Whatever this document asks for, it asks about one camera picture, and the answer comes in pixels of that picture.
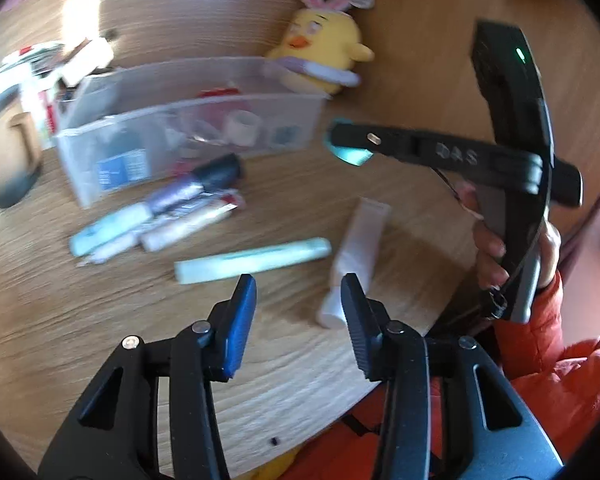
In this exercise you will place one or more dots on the clear plastic storage box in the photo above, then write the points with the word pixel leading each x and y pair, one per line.
pixel 80 160

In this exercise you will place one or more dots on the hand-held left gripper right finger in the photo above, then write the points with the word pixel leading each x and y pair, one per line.
pixel 360 330

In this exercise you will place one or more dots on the brown mug with lid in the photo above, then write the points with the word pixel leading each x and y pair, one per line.
pixel 10 160

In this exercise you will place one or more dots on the purple marker with black cap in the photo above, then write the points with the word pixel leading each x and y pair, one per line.
pixel 195 182

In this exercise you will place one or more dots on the white tape roll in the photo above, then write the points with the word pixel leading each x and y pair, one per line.
pixel 242 127

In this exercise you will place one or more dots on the light blue white pen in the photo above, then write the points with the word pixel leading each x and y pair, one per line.
pixel 110 225

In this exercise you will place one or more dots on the light green tube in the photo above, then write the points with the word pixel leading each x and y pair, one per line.
pixel 250 260

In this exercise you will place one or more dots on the yellow chick plush toy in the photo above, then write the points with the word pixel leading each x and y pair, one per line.
pixel 325 40

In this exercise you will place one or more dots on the person's right hand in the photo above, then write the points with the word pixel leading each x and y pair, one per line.
pixel 490 250

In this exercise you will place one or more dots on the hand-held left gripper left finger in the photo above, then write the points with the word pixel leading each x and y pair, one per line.
pixel 240 332

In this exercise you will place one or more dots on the white flat squeeze tube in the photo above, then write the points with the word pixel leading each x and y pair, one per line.
pixel 360 240

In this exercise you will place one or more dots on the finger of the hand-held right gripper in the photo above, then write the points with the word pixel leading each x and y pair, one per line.
pixel 390 140

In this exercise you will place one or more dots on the red paper packet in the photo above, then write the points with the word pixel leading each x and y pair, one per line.
pixel 220 92

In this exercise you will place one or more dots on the person's right forearm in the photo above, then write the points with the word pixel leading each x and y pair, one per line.
pixel 555 340

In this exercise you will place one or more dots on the white patterned pen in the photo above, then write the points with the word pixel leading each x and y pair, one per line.
pixel 110 250

